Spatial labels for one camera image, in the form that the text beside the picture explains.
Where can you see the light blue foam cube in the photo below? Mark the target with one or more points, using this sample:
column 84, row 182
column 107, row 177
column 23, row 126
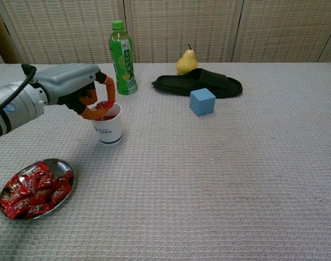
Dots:
column 202, row 104

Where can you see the brown wooden board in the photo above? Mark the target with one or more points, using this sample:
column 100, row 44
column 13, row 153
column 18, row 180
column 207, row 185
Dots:
column 2, row 35

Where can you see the red candy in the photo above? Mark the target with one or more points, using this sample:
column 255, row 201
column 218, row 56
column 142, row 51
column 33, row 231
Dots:
column 105, row 104
column 111, row 117

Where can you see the black slipper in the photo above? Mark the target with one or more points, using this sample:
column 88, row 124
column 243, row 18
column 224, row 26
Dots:
column 209, row 81

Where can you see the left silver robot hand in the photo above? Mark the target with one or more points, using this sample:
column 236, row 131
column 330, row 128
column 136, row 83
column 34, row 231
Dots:
column 64, row 79

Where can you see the round silver metal plate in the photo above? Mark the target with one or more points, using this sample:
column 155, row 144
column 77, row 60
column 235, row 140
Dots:
column 60, row 166

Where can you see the yellow pear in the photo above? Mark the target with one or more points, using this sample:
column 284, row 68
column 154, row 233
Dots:
column 186, row 63

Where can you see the white woven tablecloth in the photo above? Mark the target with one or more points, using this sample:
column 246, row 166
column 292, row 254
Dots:
column 209, row 176

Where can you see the green plastic drink bottle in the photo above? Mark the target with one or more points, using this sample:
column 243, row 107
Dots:
column 123, row 68

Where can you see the red candy packets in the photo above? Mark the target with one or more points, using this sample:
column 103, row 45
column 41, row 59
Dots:
column 37, row 193

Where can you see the white paper cup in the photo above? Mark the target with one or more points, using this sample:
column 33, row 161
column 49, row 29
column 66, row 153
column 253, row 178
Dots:
column 109, row 131

